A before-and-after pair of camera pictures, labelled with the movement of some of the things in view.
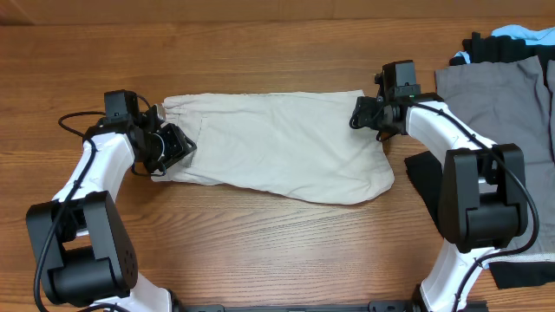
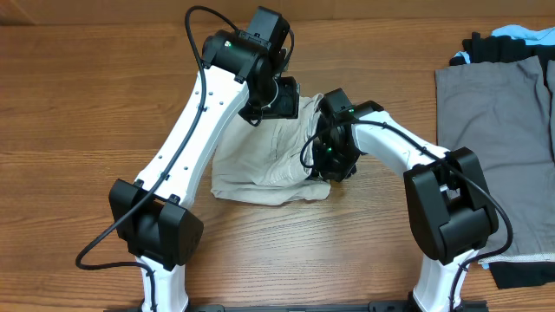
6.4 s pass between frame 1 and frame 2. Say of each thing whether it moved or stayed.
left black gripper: moved
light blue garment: stayed
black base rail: stayed
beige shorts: moved
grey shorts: stayed
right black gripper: moved
